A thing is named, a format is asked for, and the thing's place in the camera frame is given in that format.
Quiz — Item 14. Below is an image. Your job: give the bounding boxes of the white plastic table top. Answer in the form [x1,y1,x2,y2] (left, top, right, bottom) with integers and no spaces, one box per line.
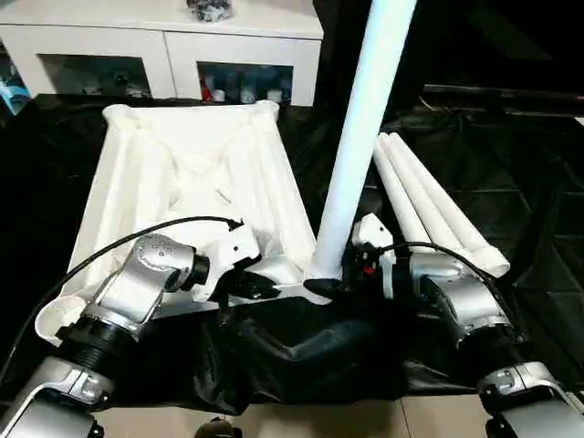
[35,100,343,348]

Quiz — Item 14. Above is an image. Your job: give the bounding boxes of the black plastic mat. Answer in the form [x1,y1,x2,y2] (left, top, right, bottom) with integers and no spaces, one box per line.
[0,90,584,416]

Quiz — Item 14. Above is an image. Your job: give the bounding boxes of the dark brown rounded object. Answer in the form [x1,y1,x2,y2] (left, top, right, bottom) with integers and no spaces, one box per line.
[195,418,244,438]

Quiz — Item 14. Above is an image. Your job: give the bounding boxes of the white sideboard cabinet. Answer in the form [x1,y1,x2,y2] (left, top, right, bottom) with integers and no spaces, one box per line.
[0,0,326,109]

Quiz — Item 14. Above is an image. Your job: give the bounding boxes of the dark bag of small parts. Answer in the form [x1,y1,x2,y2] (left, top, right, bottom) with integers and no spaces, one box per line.
[185,0,235,24]

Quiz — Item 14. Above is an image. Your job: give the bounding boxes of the blue and white tube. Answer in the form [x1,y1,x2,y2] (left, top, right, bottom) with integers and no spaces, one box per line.
[0,63,28,115]

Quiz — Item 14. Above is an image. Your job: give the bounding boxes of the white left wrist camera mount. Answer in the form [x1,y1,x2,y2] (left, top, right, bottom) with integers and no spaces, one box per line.
[193,222,265,303]

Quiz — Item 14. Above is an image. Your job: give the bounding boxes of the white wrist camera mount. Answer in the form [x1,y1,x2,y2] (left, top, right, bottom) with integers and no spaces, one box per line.
[353,213,412,300]
[193,222,265,303]

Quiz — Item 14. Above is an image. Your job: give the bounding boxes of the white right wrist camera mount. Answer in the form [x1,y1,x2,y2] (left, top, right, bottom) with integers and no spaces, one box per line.
[353,213,412,300]

